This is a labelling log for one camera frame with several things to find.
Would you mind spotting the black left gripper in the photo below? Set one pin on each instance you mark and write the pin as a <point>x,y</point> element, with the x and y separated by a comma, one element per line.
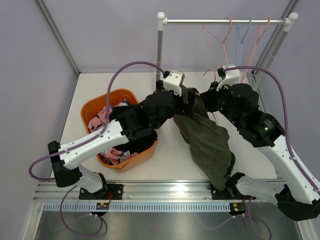
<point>183,108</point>

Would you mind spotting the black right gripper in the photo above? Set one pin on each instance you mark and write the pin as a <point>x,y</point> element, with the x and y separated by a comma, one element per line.
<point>212,94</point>

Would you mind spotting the black shorts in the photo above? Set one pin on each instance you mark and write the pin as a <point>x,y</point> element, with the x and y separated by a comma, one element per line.
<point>140,142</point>

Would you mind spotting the pink wire hanger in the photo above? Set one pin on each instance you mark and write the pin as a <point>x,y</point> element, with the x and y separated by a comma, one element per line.
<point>259,33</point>
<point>206,31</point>
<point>206,102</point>

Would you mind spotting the pink shark print shorts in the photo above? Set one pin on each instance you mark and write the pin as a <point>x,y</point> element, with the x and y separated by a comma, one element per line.
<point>111,156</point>

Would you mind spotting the olive green shorts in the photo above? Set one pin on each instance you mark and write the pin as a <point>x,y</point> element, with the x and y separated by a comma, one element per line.
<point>208,145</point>

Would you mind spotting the blue wire hanger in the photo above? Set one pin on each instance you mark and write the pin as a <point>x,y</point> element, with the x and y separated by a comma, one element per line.
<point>239,42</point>

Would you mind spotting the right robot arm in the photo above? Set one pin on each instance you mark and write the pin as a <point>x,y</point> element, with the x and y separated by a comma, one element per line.
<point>294,189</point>

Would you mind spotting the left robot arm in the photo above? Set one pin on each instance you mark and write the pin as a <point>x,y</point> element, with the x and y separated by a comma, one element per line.
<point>67,159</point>

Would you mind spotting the orange plastic laundry basket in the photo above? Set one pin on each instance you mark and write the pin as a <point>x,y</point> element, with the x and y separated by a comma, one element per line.
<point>94,106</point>

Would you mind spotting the white and steel clothes rack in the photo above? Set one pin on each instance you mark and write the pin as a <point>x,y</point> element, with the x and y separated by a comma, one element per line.
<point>283,26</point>

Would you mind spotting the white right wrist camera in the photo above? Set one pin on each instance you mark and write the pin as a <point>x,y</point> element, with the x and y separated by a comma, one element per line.
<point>228,77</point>

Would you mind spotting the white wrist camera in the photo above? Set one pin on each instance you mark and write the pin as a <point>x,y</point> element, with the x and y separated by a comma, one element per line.
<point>173,82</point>
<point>228,77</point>

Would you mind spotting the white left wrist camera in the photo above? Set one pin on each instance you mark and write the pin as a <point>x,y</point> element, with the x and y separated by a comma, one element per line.
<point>173,82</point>

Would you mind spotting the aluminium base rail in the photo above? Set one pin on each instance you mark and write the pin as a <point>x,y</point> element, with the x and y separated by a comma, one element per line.
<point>150,191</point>

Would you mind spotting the white slotted cable duct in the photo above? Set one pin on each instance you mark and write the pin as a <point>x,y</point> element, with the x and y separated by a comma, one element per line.
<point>140,207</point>

